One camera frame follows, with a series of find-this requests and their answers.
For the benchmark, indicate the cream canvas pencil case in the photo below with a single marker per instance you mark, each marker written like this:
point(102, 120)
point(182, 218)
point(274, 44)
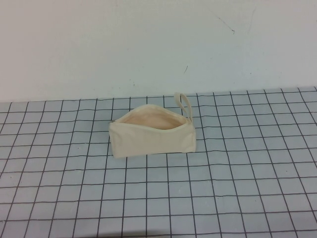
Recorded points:
point(148, 141)

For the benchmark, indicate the grey grid table mat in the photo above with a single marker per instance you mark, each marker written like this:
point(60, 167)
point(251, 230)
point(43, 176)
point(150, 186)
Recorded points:
point(223, 186)

